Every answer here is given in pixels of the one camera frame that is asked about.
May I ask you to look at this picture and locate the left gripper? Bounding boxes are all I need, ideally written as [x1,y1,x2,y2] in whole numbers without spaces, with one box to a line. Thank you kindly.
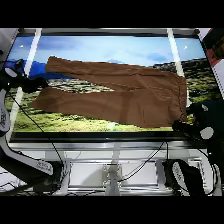
[22,77,50,94]

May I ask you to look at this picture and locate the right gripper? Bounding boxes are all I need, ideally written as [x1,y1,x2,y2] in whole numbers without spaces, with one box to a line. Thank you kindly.
[171,119,195,135]

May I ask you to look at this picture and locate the brown pants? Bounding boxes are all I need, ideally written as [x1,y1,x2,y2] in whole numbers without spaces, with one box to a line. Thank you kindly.
[31,55,189,130]

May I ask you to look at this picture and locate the heap of clothes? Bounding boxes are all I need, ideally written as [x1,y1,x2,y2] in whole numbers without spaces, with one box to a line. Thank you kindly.
[202,28,224,64]

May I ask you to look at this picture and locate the black cable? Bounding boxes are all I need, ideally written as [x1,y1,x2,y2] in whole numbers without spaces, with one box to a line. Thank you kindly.
[117,141,167,183]
[7,93,66,166]

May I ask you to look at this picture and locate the silver frame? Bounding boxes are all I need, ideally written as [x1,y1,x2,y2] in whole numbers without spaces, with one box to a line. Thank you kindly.
[6,139,214,197]

